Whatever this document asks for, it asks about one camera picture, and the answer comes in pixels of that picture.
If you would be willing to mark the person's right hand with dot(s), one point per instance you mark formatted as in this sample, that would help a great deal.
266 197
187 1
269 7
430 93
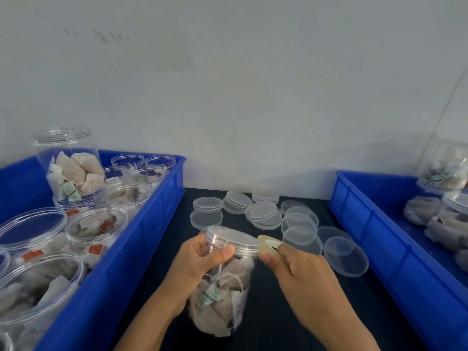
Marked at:
310 285

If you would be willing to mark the person's left hand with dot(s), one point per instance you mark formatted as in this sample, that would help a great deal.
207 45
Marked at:
186 274

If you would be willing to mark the person's left thumb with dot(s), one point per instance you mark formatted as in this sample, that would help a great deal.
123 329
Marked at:
219 256

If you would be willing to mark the person's right thumb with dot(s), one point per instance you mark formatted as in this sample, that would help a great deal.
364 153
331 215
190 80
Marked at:
272 263

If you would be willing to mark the clear tape roll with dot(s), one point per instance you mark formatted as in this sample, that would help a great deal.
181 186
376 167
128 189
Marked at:
266 241

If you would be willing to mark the clear jar with tea bags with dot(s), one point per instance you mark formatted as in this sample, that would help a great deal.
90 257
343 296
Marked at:
245 299

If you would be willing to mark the person's right forearm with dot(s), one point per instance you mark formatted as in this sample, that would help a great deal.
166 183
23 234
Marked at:
340 332

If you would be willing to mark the person's left forearm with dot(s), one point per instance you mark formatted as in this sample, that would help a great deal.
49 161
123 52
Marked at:
150 321

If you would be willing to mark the clear screw jar lid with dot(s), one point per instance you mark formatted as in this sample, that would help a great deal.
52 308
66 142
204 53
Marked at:
234 239

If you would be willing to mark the pile of tea bags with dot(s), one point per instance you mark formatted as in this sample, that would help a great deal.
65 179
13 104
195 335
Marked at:
223 307

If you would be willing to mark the group of loose clear lids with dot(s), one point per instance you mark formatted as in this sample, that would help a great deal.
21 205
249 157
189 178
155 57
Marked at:
263 211

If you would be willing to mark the blue plastic bin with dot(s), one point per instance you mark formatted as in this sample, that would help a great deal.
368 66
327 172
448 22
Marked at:
120 274
380 230

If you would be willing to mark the lidded jar of tea bags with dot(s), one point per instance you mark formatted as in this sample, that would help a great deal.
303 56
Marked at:
444 232
424 210
444 171

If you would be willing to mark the group of open clear jars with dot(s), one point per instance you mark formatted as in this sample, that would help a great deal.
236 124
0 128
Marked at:
73 171

